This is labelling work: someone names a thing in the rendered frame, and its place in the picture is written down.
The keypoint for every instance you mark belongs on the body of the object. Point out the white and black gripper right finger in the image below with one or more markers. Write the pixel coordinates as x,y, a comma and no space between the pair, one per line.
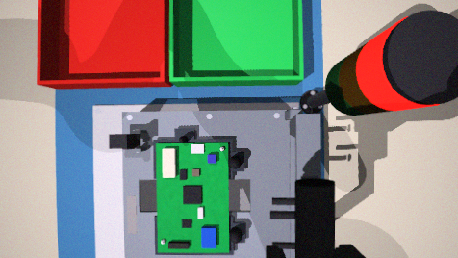
348,251

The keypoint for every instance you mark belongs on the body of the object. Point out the green bin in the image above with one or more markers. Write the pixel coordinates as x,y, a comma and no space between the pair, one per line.
212,40

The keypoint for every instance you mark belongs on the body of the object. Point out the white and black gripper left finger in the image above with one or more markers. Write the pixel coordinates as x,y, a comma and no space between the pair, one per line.
273,251

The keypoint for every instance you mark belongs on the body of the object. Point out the red bin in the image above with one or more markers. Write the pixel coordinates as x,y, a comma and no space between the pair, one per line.
97,44

